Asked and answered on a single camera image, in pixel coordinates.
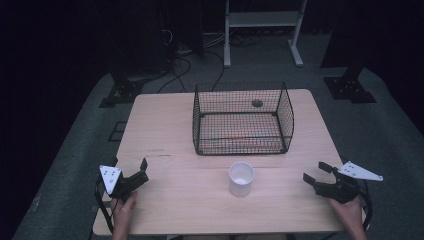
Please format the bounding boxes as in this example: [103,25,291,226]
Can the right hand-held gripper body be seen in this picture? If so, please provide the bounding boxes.
[314,160,385,205]

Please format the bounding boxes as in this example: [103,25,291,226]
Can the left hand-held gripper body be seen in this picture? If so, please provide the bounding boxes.
[99,165,137,203]

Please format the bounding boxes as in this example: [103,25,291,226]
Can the white cup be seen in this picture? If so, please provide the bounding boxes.
[228,161,256,198]

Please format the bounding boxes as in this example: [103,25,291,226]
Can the black wire mesh basket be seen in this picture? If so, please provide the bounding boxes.
[191,81,296,157]

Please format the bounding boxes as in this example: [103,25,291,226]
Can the person's right hand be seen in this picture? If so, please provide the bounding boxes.
[327,195,365,235]

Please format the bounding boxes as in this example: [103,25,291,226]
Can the person's left hand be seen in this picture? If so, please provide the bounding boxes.
[111,191,139,234]

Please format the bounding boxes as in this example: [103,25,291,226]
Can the black stand base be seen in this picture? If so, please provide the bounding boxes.
[98,79,145,109]
[322,65,378,105]

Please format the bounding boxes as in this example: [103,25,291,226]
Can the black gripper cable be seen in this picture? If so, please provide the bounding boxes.
[94,175,116,235]
[358,179,373,232]

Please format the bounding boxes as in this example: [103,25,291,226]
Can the black square floor frame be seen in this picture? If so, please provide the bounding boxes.
[107,121,128,143]

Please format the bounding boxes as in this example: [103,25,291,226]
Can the black floor cables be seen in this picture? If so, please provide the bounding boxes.
[156,29,228,95]

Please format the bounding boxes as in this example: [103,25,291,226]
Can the white metal stand frame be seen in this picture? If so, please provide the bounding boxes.
[223,0,309,69]

